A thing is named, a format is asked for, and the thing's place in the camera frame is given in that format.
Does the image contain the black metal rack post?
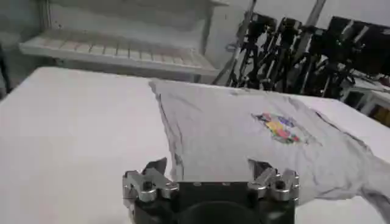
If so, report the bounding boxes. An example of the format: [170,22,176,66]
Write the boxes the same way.
[0,42,12,96]

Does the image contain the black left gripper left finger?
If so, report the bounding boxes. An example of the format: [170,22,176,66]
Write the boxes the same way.
[122,157,179,211]

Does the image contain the grey T-shirt with colourful print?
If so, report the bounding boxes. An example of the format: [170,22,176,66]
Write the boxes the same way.
[148,78,390,223]

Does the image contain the white desk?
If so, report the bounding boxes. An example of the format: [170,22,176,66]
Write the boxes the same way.
[338,75,390,128]

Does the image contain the white empty display shelf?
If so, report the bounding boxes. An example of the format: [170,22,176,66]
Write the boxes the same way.
[18,0,230,83]

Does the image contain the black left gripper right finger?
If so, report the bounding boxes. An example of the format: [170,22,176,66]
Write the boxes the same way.
[247,158,301,204]

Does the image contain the grey metal column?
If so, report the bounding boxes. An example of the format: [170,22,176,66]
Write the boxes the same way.
[304,0,327,29]

